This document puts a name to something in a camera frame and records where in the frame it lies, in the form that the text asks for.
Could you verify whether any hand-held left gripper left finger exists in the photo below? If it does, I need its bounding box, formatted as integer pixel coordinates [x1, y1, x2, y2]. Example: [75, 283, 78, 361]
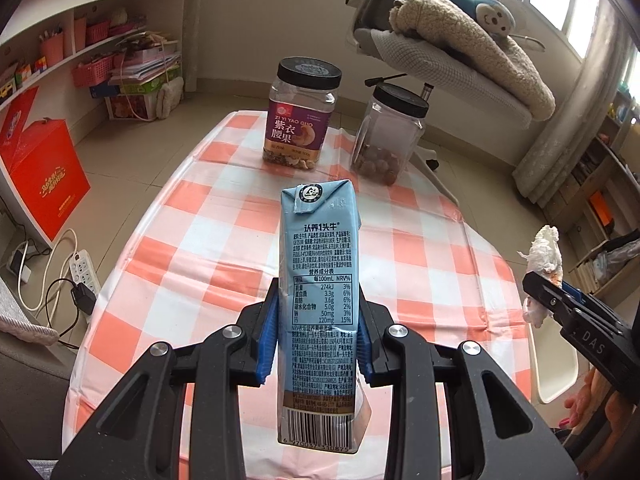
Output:
[50, 277, 281, 480]

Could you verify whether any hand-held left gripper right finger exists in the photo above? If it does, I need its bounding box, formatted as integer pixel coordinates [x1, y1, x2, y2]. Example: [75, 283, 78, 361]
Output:
[356, 285, 576, 480]

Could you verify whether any white tissue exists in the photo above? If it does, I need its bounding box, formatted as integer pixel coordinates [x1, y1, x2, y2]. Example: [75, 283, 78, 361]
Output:
[517, 225, 566, 323]

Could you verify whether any white plastic bin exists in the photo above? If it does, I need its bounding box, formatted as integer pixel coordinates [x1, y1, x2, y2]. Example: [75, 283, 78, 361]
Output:
[527, 320, 581, 405]

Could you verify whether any light blue milk carton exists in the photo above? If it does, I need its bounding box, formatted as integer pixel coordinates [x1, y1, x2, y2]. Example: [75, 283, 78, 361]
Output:
[276, 178, 373, 453]

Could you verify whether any person's right hand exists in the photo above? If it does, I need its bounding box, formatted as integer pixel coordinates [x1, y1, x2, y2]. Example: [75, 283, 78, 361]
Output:
[565, 367, 608, 429]

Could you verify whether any crinkled plastic bag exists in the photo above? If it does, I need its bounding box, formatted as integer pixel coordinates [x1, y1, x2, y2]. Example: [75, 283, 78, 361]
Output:
[592, 239, 640, 282]

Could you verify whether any orange box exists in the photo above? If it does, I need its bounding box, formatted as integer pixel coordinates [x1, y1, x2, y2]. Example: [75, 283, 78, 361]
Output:
[587, 191, 615, 231]

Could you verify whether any wooden shelf desk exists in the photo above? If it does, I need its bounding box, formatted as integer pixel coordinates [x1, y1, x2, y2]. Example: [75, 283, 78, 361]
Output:
[542, 90, 640, 306]

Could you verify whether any orange checked tablecloth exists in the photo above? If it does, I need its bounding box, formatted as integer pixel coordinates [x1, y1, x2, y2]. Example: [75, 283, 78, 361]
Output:
[60, 110, 526, 466]

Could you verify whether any beige curtain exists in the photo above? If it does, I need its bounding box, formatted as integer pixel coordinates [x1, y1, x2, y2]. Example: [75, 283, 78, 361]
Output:
[512, 0, 640, 206]

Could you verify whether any black charger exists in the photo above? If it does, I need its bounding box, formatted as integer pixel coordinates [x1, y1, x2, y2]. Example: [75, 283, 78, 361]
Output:
[72, 282, 96, 316]

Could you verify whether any white power strip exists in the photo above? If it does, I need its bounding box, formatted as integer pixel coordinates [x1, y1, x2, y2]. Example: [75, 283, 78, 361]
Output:
[69, 251, 102, 297]

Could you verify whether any clear jar with black lid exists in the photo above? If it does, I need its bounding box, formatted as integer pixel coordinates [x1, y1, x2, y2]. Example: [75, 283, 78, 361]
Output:
[350, 83, 431, 186]

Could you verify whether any purple label nut jar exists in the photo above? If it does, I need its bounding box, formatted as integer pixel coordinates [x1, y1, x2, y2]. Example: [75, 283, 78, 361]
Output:
[262, 57, 343, 171]

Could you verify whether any grey cushion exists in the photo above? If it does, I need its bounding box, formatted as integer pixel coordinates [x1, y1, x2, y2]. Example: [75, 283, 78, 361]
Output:
[0, 277, 61, 347]

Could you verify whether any beige fleece blanket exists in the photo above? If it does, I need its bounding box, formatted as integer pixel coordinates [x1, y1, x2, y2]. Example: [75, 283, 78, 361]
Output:
[390, 0, 557, 122]

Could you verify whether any white charger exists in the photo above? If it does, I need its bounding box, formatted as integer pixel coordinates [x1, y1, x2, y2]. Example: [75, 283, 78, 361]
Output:
[7, 250, 33, 283]

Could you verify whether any grey office chair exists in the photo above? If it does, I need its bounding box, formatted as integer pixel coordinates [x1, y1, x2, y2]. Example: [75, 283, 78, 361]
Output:
[345, 0, 548, 207]

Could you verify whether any blue monkey plush toy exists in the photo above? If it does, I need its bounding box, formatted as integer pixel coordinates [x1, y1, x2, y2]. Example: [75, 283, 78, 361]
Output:
[370, 0, 546, 53]

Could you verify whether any red gift box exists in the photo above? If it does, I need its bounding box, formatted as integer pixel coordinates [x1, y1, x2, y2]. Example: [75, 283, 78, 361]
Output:
[0, 117, 92, 243]

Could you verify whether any stack of papers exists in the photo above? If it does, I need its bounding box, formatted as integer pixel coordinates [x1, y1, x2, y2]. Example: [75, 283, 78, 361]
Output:
[107, 50, 183, 86]

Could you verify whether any pink storage basket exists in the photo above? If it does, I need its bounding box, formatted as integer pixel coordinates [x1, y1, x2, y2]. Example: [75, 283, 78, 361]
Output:
[71, 55, 115, 87]
[86, 20, 111, 46]

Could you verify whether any red paper bag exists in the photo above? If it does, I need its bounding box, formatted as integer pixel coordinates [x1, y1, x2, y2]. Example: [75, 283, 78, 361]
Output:
[0, 87, 40, 150]

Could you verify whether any pink pen cup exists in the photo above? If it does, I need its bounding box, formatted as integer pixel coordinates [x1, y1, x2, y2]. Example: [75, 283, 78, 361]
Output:
[40, 30, 66, 68]

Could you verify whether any white power cable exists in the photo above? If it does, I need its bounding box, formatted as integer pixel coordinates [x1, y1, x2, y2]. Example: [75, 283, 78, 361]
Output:
[17, 228, 78, 311]

